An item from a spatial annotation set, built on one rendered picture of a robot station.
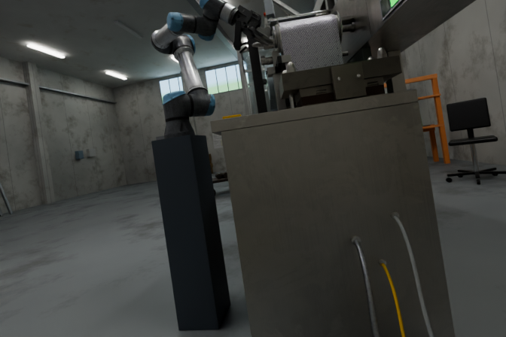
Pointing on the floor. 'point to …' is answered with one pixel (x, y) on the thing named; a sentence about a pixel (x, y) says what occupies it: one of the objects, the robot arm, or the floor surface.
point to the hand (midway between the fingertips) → (269, 44)
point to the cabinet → (336, 224)
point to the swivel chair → (458, 110)
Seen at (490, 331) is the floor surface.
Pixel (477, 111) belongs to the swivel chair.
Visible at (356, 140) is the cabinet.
